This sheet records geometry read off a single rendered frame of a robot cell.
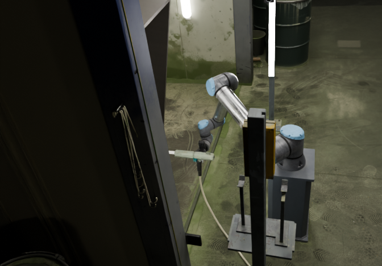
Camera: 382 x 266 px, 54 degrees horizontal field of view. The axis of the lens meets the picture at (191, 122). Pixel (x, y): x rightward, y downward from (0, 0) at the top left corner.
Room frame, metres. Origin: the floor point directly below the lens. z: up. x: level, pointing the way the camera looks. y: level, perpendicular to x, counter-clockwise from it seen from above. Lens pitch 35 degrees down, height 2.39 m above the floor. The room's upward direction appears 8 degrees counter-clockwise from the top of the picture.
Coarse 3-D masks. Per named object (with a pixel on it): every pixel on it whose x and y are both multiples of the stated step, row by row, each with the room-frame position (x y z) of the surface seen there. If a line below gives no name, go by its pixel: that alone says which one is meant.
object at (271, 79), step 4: (272, 80) 3.10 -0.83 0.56; (272, 84) 3.10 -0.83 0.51; (272, 88) 3.10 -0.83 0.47; (272, 92) 3.10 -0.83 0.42; (272, 96) 3.10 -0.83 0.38; (272, 100) 3.10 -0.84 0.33; (272, 104) 3.10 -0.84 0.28; (272, 108) 3.10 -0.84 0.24; (272, 112) 3.10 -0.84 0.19; (272, 116) 3.10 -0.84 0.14
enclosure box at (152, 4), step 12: (144, 0) 2.49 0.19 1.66; (156, 0) 2.50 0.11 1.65; (168, 0) 2.54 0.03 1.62; (144, 12) 2.29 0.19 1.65; (156, 12) 2.31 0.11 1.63; (168, 12) 2.60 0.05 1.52; (144, 24) 2.11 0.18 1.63; (156, 24) 2.63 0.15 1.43; (168, 24) 2.58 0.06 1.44; (156, 36) 2.64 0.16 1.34; (168, 36) 2.60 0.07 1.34; (156, 48) 2.64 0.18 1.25; (156, 60) 2.65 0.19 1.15; (156, 72) 2.65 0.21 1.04; (156, 84) 2.66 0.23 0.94
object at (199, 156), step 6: (180, 150) 2.25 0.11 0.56; (180, 156) 2.21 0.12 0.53; (186, 156) 2.19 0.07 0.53; (192, 156) 2.18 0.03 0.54; (198, 156) 2.16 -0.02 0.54; (204, 156) 2.15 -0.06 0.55; (210, 156) 2.13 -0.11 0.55; (198, 162) 2.17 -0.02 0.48; (198, 168) 2.16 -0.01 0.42; (198, 174) 2.16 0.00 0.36
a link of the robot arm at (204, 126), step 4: (204, 120) 2.51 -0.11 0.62; (208, 120) 2.52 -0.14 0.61; (200, 124) 2.47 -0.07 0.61; (204, 124) 2.45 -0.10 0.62; (208, 124) 2.47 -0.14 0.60; (212, 124) 2.48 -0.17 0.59; (200, 128) 2.45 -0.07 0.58; (204, 128) 2.44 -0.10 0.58; (208, 128) 2.45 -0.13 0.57; (212, 128) 2.47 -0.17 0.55; (200, 132) 2.46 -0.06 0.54; (204, 132) 2.44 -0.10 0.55; (208, 132) 2.45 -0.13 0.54; (204, 136) 2.43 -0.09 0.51
